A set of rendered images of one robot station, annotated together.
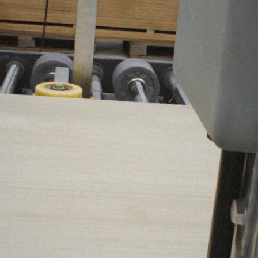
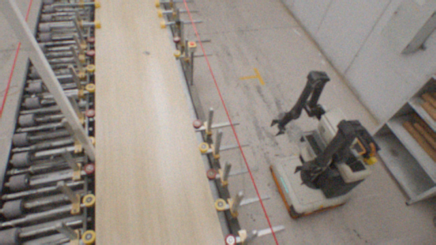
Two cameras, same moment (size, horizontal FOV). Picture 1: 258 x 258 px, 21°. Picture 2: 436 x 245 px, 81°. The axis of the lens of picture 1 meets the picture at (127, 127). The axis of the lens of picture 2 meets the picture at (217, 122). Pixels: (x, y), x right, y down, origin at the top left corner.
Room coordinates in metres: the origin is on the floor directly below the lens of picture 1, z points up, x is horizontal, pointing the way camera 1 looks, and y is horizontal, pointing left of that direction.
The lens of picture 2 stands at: (0.45, 2.02, 2.73)
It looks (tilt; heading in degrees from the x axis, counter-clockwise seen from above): 52 degrees down; 253
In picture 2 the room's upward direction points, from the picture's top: 9 degrees clockwise
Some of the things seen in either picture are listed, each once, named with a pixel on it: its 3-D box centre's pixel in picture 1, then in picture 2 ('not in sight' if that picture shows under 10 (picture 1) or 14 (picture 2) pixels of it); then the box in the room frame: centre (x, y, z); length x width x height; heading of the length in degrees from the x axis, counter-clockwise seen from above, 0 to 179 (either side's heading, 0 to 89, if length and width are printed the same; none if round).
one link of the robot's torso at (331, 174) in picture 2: not in sight; (317, 167); (-0.85, 1.13, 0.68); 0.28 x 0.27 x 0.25; 95
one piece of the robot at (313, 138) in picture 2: not in sight; (315, 147); (-0.72, 1.08, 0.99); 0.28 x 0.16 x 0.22; 95
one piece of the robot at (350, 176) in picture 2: not in sight; (332, 161); (-1.10, 1.04, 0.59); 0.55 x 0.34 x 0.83; 95
